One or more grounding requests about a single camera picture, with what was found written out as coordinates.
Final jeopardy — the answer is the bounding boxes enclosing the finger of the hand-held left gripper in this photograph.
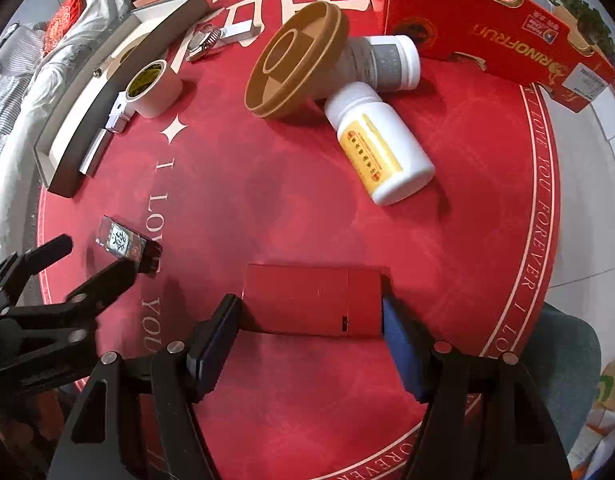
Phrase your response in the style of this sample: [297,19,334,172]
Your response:
[0,234,74,311]
[7,256,140,376]

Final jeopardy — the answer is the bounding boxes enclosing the metal hose clamp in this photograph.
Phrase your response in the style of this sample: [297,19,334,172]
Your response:
[188,25,223,62]

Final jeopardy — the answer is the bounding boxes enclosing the small red box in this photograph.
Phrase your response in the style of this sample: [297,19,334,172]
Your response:
[241,263,384,337]

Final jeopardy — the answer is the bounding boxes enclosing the silver metal bar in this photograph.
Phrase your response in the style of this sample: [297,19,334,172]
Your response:
[79,127,113,176]

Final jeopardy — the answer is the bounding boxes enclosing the white tape roll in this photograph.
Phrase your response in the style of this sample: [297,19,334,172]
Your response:
[124,59,183,120]

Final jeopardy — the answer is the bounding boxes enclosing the red cardboard carton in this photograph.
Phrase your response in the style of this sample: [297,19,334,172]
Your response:
[384,0,615,112]

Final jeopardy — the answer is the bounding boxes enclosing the white bottle yellow label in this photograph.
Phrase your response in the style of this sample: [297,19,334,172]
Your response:
[324,82,436,206]

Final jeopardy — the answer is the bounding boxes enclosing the teal chair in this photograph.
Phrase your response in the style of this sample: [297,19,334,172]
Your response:
[536,304,603,454]

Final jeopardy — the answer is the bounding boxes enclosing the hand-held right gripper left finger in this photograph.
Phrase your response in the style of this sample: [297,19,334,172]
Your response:
[47,294,240,480]

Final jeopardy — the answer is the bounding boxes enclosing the grey covered sofa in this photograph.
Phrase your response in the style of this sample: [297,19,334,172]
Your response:
[0,0,155,176]

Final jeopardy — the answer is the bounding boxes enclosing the grey shallow tray box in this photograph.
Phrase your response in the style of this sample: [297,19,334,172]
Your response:
[33,0,213,197]

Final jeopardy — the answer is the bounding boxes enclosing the red embroidered cushion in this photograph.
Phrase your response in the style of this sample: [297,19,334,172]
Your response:
[42,0,86,54]

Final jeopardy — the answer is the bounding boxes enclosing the white plastic clip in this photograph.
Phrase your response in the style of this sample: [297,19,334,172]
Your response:
[106,91,138,134]

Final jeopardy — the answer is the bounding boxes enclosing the brown round plastic spool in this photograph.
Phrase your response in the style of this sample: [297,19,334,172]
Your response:
[244,2,349,120]

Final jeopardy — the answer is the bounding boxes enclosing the white bottle grey label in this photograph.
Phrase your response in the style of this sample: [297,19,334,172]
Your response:
[347,35,421,92]

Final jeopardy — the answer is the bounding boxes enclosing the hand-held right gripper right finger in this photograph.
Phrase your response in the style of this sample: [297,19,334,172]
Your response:
[382,296,573,480]

